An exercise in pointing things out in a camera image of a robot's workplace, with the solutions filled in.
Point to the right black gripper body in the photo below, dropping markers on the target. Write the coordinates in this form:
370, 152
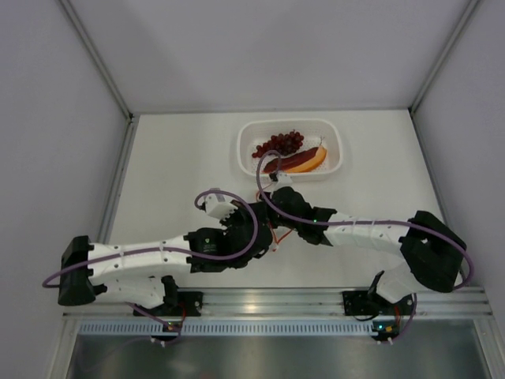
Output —
297, 226

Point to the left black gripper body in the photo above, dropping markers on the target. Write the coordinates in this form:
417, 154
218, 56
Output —
243, 215

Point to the clear zip top bag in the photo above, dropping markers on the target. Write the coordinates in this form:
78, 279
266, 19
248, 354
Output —
277, 239

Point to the fake orange food piece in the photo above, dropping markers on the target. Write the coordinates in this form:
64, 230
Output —
300, 162

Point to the fake purple grapes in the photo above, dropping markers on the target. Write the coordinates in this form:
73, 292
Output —
285, 144

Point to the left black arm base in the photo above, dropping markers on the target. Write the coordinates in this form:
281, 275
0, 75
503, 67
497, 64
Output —
184, 303

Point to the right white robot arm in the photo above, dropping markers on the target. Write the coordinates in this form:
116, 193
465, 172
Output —
431, 254

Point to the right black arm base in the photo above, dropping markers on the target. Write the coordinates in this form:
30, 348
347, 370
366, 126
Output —
360, 303

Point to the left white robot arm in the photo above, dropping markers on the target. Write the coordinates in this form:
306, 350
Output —
144, 274

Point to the white perforated plastic basket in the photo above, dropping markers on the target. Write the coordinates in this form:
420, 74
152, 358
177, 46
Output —
315, 131

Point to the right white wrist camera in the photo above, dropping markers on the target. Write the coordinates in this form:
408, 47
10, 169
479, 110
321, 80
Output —
280, 179

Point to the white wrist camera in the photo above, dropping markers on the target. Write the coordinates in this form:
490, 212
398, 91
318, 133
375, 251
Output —
217, 206
280, 179

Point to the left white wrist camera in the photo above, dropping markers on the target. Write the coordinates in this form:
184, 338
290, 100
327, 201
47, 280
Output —
217, 206

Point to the aluminium mounting rail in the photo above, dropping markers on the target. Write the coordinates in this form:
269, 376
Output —
469, 302

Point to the grey slotted cable duct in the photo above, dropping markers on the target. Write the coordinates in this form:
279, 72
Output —
199, 327

